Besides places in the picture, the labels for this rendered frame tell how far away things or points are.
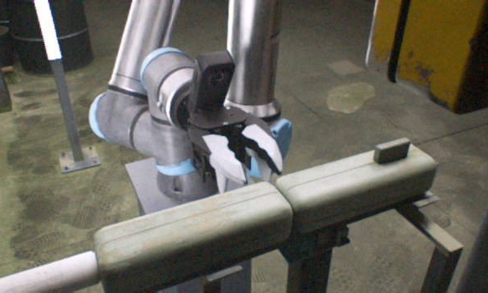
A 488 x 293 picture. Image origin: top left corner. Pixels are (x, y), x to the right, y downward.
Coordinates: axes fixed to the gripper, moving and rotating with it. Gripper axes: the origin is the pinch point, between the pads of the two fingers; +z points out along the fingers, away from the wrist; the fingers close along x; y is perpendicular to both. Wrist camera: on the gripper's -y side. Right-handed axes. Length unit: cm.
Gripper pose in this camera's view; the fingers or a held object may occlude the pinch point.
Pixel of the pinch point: (257, 166)
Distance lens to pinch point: 48.4
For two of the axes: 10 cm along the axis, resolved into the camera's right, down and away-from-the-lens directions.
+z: 4.2, 4.8, -7.7
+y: 0.0, 8.5, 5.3
